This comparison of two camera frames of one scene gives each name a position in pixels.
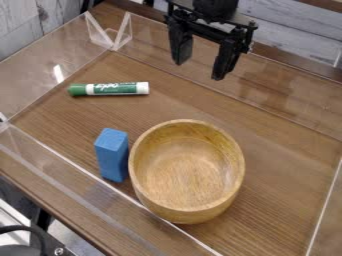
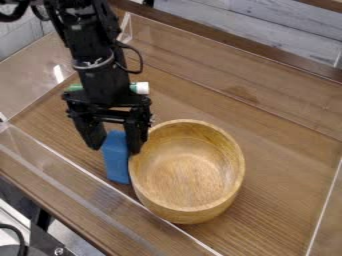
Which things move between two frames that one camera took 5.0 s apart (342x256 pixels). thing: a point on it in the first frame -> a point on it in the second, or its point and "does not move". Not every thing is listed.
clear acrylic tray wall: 87,204 does not move
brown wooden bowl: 186,170 does not move
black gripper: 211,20 -> 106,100
